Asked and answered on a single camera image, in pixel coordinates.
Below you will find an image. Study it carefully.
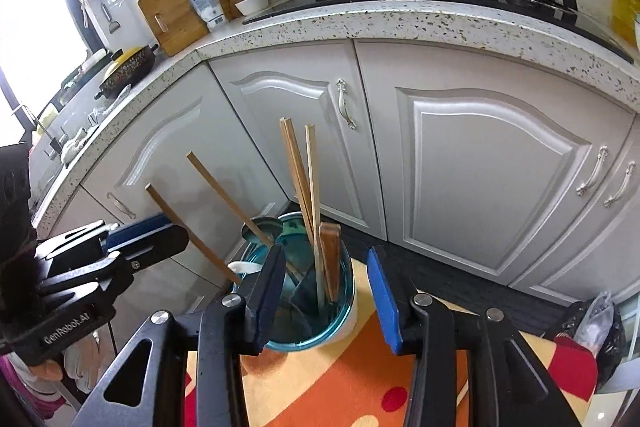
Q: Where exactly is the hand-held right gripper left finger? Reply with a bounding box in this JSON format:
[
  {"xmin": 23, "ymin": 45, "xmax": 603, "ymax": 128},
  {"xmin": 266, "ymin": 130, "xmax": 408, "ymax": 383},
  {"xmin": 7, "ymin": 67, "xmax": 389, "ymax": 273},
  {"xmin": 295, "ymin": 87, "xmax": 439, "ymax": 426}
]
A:
[{"xmin": 70, "ymin": 245, "xmax": 288, "ymax": 427}]

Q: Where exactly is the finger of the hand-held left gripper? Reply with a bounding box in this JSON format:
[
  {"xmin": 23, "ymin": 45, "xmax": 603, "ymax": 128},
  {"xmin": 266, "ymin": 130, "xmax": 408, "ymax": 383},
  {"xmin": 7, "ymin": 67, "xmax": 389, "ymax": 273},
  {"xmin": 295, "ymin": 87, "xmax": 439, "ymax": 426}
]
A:
[
  {"xmin": 40, "ymin": 222, "xmax": 192, "ymax": 313},
  {"xmin": 37, "ymin": 213, "xmax": 175, "ymax": 275}
]

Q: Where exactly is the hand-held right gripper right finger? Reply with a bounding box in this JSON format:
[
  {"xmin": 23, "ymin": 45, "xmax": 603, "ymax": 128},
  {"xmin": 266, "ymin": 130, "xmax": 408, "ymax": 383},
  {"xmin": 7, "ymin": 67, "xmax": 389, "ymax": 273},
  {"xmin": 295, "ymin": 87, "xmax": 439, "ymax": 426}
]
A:
[{"xmin": 366, "ymin": 247, "xmax": 583, "ymax": 427}]

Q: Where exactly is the white spoon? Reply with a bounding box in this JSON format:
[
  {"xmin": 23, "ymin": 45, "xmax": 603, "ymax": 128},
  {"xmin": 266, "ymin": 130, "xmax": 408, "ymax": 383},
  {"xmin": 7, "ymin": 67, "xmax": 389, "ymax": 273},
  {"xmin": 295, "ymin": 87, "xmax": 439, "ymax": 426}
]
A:
[{"xmin": 228, "ymin": 261, "xmax": 265, "ymax": 277}]

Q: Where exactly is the blue glass container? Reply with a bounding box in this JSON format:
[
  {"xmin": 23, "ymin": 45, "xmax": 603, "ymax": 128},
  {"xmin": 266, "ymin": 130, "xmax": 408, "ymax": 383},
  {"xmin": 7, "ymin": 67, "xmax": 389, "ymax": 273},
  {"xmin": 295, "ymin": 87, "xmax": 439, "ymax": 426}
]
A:
[{"xmin": 232, "ymin": 211, "xmax": 358, "ymax": 352}]

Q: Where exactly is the wooden chopsticks pair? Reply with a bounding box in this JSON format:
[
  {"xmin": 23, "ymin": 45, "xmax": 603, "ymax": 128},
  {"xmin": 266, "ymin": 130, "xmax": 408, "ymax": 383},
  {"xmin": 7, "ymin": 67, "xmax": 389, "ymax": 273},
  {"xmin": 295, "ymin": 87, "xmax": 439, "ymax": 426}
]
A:
[{"xmin": 146, "ymin": 184, "xmax": 243, "ymax": 285}]

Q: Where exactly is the short wooden spatula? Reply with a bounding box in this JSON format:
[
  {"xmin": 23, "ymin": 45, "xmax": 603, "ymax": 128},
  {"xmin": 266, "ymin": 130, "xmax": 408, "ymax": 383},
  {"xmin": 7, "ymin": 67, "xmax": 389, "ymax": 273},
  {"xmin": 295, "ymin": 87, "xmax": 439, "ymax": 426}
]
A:
[{"xmin": 319, "ymin": 221, "xmax": 343, "ymax": 303}]

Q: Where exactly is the white cabinet door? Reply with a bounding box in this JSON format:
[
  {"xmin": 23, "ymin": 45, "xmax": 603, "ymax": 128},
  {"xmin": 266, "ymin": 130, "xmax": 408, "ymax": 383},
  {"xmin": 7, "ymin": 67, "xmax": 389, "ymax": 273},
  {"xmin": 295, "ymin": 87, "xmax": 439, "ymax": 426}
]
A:
[
  {"xmin": 207, "ymin": 41, "xmax": 388, "ymax": 240},
  {"xmin": 510, "ymin": 112, "xmax": 640, "ymax": 305},
  {"xmin": 31, "ymin": 186, "xmax": 108, "ymax": 243},
  {"xmin": 354, "ymin": 41, "xmax": 636, "ymax": 288},
  {"xmin": 80, "ymin": 67, "xmax": 291, "ymax": 298}
]

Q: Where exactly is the orange printed mat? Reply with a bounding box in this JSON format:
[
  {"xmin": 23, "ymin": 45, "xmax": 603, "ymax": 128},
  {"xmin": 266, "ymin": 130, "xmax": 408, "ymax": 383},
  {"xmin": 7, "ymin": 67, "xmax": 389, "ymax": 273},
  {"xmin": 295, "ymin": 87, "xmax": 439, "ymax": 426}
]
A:
[{"xmin": 185, "ymin": 257, "xmax": 598, "ymax": 427}]

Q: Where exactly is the black speckled casserole pot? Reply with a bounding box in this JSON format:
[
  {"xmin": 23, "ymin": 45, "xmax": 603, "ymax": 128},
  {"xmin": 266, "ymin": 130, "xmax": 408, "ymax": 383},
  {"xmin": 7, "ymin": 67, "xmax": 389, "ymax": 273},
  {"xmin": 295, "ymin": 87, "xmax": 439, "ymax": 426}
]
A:
[{"xmin": 95, "ymin": 44, "xmax": 160, "ymax": 100}]

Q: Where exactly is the white dish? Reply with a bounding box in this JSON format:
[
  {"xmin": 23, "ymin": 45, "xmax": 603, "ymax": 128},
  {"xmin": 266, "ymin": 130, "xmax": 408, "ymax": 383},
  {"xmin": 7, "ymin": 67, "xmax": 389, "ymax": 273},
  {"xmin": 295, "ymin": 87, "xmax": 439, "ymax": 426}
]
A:
[{"xmin": 82, "ymin": 48, "xmax": 110, "ymax": 70}]

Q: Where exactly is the yellow pot lid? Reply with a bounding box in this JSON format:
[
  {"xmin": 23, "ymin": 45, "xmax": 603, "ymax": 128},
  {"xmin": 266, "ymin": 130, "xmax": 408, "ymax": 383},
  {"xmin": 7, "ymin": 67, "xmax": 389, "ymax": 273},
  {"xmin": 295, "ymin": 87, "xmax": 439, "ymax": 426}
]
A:
[{"xmin": 102, "ymin": 48, "xmax": 146, "ymax": 80}]

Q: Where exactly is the black plastic bag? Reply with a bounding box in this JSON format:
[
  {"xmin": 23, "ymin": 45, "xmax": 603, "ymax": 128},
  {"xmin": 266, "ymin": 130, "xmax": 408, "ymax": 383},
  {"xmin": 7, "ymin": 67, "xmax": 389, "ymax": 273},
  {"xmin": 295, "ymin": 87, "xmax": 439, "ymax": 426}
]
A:
[{"xmin": 542, "ymin": 292, "xmax": 626, "ymax": 393}]

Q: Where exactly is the metal peeler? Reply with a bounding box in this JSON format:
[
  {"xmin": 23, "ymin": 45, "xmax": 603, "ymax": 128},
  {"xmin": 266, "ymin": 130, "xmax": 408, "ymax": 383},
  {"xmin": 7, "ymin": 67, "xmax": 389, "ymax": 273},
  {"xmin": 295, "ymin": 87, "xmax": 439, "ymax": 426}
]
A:
[{"xmin": 102, "ymin": 3, "xmax": 122, "ymax": 35}]

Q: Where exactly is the clear plastic bag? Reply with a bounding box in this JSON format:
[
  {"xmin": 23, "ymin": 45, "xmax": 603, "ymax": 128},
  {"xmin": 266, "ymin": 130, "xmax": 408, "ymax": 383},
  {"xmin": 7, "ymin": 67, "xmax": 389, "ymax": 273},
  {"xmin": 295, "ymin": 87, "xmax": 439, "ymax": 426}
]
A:
[{"xmin": 575, "ymin": 292, "xmax": 617, "ymax": 348}]

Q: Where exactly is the blue white seasoning bag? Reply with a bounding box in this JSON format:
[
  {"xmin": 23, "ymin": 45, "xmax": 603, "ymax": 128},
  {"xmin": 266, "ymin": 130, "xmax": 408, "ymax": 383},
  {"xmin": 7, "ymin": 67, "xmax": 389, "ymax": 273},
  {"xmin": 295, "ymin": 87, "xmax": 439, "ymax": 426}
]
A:
[{"xmin": 190, "ymin": 0, "xmax": 226, "ymax": 30}]

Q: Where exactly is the white bowl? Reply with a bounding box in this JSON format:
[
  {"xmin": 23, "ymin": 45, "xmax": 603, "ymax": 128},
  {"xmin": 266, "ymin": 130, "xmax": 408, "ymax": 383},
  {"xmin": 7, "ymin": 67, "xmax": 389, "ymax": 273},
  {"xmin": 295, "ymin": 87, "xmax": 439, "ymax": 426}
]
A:
[{"xmin": 235, "ymin": 0, "xmax": 270, "ymax": 16}]

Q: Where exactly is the silver cabinet handle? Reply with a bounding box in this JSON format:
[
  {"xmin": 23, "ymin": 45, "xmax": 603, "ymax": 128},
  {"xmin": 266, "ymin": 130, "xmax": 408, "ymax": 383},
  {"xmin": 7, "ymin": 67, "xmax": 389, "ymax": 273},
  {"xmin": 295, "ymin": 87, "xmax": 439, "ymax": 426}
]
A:
[
  {"xmin": 603, "ymin": 162, "xmax": 636, "ymax": 208},
  {"xmin": 106, "ymin": 192, "xmax": 136, "ymax": 220},
  {"xmin": 336, "ymin": 79, "xmax": 357, "ymax": 130},
  {"xmin": 576, "ymin": 146, "xmax": 608, "ymax": 195}
]

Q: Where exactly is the wooden cutting board metal handle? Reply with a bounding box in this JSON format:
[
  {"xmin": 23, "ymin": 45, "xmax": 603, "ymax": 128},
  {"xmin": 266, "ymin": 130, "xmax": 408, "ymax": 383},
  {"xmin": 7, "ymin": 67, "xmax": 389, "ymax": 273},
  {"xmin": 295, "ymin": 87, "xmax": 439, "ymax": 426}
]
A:
[{"xmin": 138, "ymin": 0, "xmax": 211, "ymax": 58}]

